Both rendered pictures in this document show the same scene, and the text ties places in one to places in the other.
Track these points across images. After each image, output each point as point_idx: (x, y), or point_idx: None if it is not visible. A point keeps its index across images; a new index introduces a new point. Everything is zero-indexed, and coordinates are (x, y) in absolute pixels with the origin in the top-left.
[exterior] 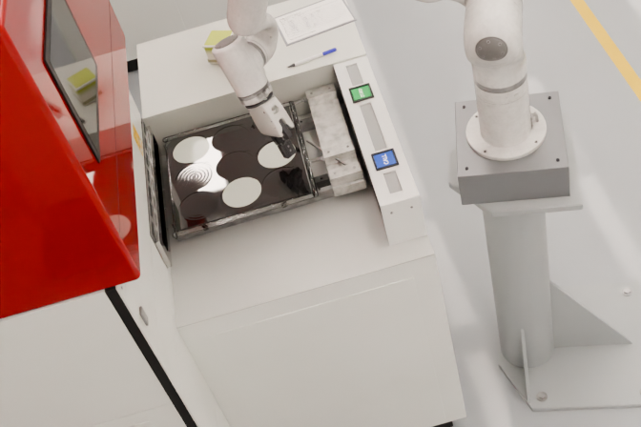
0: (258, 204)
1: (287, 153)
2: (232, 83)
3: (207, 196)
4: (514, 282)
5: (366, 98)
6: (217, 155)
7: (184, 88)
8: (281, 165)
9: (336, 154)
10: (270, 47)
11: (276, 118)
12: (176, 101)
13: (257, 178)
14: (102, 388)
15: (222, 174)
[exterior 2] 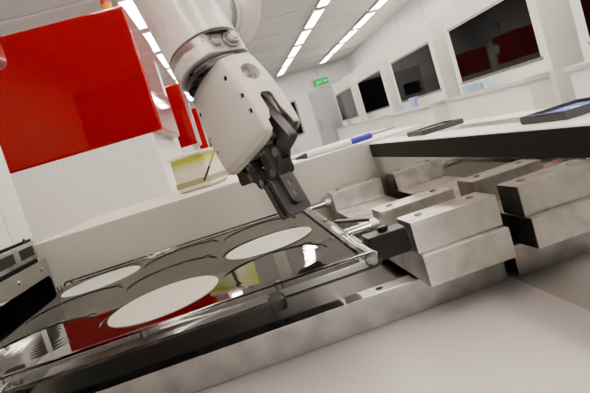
0: (196, 306)
1: (288, 203)
2: (155, 24)
3: (74, 325)
4: None
5: (449, 124)
6: (146, 273)
7: (128, 212)
8: (277, 247)
9: (409, 203)
10: None
11: (253, 87)
12: (105, 221)
13: (212, 275)
14: None
15: (137, 289)
